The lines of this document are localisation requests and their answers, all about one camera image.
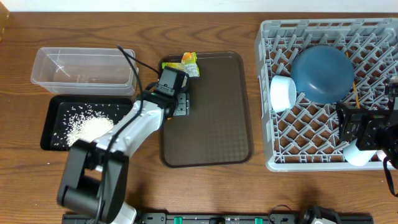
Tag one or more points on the dark blue plate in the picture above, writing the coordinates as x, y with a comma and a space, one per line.
323, 73

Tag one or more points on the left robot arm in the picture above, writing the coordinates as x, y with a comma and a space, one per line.
95, 176

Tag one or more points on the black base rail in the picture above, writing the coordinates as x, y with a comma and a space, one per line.
313, 214

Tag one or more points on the white rice pile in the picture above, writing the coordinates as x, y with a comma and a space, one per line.
87, 127

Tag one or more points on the brown serving tray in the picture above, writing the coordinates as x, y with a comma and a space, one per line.
217, 130

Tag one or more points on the wooden chopstick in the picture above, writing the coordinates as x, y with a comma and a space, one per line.
354, 89

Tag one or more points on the black tray bin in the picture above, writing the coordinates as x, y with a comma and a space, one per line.
125, 105

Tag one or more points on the light blue bowl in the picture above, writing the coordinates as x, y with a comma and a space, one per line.
282, 93

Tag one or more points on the grey plastic dishwasher rack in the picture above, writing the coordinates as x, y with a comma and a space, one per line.
305, 138

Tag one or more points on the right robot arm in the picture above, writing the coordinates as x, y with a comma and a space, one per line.
370, 131

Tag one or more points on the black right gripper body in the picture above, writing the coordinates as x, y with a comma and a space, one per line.
369, 135

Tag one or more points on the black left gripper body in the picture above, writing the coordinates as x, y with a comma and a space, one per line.
183, 103

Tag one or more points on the clear plastic bin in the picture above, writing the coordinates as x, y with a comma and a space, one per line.
83, 71

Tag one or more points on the light blue cup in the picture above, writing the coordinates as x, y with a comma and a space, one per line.
356, 157

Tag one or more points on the pink cup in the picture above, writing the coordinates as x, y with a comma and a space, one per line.
381, 155

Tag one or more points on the yellow green snack wrapper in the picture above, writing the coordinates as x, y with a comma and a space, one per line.
188, 64

